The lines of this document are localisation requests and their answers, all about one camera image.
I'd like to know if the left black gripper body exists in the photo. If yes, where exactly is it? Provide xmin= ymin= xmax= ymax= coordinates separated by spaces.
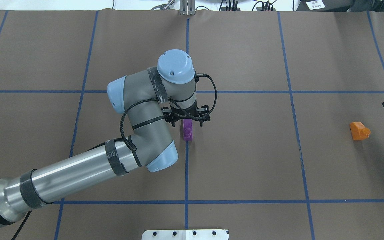
xmin=161 ymin=104 xmax=211 ymax=127

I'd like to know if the purple trapezoid block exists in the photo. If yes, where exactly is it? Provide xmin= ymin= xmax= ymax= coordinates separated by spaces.
xmin=182 ymin=119 xmax=193 ymax=141

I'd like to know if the orange trapezoid block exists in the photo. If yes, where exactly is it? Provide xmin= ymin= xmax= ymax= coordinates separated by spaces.
xmin=349 ymin=122 xmax=371 ymax=140

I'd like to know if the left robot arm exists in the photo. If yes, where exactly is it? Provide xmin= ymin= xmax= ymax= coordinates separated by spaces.
xmin=0 ymin=50 xmax=215 ymax=228

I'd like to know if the white mounting plate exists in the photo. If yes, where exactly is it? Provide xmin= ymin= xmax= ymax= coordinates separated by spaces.
xmin=141 ymin=229 xmax=230 ymax=240

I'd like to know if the aluminium post at table edge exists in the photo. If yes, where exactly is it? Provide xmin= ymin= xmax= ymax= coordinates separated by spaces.
xmin=179 ymin=0 xmax=196 ymax=16

